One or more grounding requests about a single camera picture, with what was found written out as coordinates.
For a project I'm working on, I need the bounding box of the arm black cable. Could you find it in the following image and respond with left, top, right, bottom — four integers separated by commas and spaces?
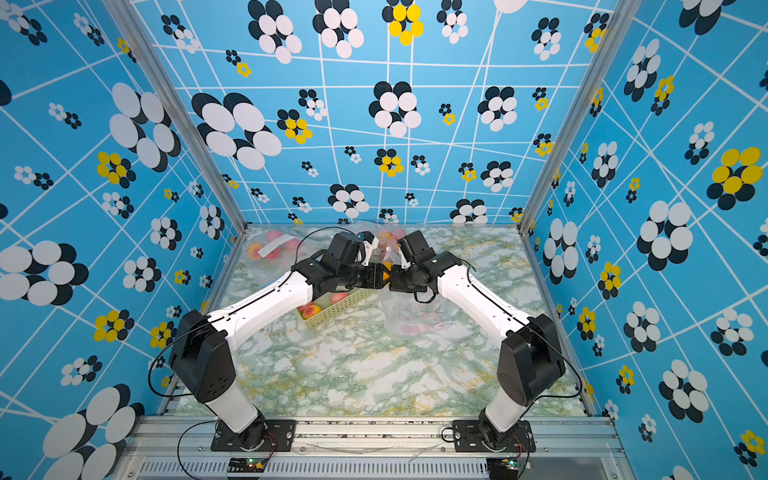
461, 254, 584, 400
293, 226, 343, 268

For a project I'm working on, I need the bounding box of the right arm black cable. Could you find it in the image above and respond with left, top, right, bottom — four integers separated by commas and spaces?
461, 254, 584, 400

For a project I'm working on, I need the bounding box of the clear zip-top bag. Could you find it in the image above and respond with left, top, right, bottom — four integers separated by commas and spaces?
245, 228, 301, 261

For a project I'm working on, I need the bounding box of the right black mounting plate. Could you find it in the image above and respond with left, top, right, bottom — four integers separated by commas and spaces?
451, 420, 536, 454

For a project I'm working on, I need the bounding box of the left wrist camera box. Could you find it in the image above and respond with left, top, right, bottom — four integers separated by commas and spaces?
358, 231, 379, 267

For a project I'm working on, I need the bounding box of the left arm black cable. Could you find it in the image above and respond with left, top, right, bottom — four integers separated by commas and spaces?
293, 226, 343, 268

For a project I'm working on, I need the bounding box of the pale green plastic basket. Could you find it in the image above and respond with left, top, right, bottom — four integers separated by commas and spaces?
295, 288, 376, 330

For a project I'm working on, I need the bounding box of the black mounting plate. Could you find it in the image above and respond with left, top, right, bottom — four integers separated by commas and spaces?
211, 419, 297, 453
451, 420, 536, 454

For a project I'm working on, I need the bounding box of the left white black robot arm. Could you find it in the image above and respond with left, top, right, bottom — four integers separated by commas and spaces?
169, 229, 385, 450

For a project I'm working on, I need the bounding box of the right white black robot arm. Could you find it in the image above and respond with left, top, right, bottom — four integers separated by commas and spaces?
390, 231, 566, 451

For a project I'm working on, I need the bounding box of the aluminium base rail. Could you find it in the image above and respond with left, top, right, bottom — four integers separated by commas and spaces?
113, 416, 635, 479

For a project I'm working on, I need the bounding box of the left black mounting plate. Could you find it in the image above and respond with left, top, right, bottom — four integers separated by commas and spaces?
211, 419, 297, 453

